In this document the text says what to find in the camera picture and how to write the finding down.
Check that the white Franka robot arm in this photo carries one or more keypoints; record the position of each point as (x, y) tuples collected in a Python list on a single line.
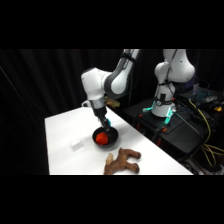
[(173, 70)]

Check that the white cube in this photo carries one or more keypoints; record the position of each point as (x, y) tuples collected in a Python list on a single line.
[(76, 144)]

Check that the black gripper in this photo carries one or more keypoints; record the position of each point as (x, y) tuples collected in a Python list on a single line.
[(101, 114)]

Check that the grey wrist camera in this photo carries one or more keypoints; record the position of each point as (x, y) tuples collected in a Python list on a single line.
[(86, 104)]

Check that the tan wrist attachment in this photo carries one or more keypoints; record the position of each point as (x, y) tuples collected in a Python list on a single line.
[(112, 102)]

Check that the black robot stand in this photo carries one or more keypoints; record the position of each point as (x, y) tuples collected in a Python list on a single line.
[(180, 133)]

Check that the small yellow device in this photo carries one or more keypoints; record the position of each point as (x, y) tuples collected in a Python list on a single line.
[(218, 109)]

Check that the brown plush animal toy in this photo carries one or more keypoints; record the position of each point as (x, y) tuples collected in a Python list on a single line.
[(121, 162)]

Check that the black bowl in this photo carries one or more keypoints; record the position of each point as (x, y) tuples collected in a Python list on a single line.
[(114, 136)]

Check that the electronics box with lights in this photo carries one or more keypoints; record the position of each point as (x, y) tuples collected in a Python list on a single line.
[(206, 95)]

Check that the red cube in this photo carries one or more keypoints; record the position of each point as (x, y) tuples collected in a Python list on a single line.
[(101, 138)]

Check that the black curtain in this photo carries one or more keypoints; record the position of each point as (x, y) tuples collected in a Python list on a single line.
[(36, 83)]

